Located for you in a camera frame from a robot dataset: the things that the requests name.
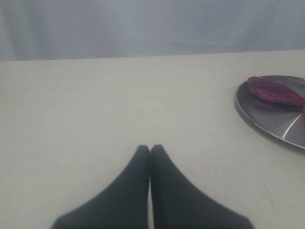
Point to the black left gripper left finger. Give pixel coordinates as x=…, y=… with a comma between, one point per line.
x=122, y=205

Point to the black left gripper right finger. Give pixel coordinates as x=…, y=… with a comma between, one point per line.
x=178, y=204

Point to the round steel plate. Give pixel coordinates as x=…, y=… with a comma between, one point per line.
x=283, y=122

